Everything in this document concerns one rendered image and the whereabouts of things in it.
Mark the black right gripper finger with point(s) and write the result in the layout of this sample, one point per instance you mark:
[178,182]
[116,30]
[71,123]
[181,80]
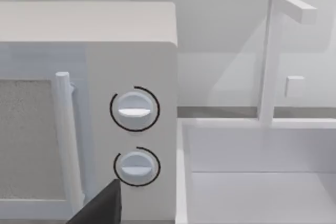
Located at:
[105,205]

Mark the white microwave knob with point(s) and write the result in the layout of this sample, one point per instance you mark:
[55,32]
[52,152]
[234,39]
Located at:
[134,108]
[137,165]

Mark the microwave oven door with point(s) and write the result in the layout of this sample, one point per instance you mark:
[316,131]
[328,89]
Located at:
[39,129]

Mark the white sink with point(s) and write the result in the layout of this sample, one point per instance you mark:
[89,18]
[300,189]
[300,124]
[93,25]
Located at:
[257,171]

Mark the pale microwave oven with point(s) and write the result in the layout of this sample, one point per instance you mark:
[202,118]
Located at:
[110,37]

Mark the tall white tap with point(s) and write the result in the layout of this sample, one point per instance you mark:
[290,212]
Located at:
[273,51]

